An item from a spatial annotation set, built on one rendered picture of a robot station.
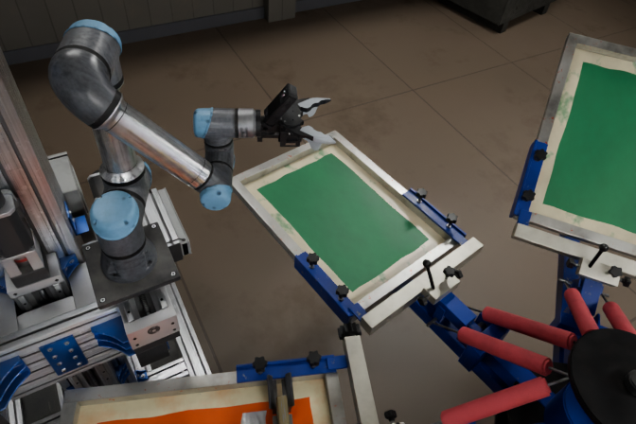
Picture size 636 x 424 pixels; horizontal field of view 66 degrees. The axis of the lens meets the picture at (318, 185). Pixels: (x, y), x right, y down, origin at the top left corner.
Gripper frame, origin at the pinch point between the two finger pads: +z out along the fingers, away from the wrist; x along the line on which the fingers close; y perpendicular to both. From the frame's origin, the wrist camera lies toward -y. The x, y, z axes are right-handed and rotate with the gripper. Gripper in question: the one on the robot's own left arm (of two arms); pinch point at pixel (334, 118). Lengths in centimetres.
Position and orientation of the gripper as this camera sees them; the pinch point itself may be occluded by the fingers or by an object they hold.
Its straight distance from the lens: 128.1
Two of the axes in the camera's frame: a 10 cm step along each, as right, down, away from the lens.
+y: -0.9, 5.9, 8.0
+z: 9.9, 0.0, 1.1
